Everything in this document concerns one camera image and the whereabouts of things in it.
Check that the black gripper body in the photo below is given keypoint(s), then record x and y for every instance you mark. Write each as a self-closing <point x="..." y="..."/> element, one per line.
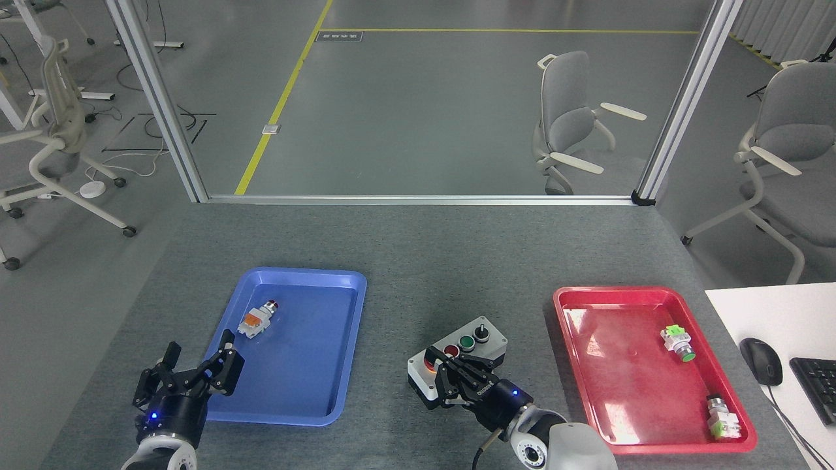
<point x="503" y="401"/>
<point x="173" y="414"/>

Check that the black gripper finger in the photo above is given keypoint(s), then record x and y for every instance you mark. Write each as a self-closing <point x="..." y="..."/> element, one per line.
<point x="467" y="371"/>
<point x="149" y="382"/>
<point x="450" y="391"/>
<point x="227" y="372"/>

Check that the grey four-button control box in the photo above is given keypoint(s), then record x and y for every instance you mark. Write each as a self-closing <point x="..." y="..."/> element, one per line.
<point x="493" y="349"/>

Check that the red push button orange block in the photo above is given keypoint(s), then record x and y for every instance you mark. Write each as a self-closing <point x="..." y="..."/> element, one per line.
<point x="258" y="318"/>

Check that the blue plastic tray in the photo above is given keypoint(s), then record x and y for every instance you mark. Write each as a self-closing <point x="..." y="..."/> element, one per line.
<point x="294" y="365"/>

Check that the red plastic tray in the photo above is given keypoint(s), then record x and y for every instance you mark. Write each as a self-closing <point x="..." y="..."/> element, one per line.
<point x="620" y="378"/>

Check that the white round floor device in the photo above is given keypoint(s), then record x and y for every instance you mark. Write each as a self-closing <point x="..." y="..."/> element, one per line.
<point x="92" y="188"/>

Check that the silver floor socket plate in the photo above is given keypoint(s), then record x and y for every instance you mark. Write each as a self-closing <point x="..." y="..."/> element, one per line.
<point x="271" y="128"/>

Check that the black computer mouse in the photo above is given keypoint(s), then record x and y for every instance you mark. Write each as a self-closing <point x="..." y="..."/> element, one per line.
<point x="761" y="360"/>

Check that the white mesh office chair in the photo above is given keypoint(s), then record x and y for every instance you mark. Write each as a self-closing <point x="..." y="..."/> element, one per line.
<point x="62" y="111"/>

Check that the grey office chair white armrests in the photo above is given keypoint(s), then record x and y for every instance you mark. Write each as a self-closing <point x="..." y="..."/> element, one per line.
<point x="567" y="98"/>
<point x="800" y="117"/>

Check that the white desk foot bar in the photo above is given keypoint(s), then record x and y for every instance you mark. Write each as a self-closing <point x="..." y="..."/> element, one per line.
<point x="166" y="44"/>
<point x="91" y="95"/>

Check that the black keyboard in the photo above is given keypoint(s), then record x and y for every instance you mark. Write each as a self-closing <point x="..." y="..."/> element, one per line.
<point x="816" y="388"/>

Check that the dark floor sign plate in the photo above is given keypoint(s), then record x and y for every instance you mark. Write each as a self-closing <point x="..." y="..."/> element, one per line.
<point x="339" y="35"/>

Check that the white ribbed partition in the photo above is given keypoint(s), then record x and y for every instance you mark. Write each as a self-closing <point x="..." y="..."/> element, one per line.
<point x="784" y="26"/>

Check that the silver aluminium rail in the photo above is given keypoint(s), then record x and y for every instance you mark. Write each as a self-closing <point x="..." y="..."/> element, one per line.
<point x="418" y="199"/>

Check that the green push button switch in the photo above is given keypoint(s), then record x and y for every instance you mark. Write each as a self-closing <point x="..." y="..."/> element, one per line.
<point x="676" y="341"/>

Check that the silver button switch green block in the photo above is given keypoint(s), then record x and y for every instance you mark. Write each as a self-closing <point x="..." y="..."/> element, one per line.
<point x="722" y="418"/>

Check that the black corner bracket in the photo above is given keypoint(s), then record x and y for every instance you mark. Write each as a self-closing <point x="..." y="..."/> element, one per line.
<point x="643" y="198"/>

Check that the silver aluminium post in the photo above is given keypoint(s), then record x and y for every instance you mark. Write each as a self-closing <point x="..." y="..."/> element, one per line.
<point x="157" y="98"/>
<point x="689" y="98"/>

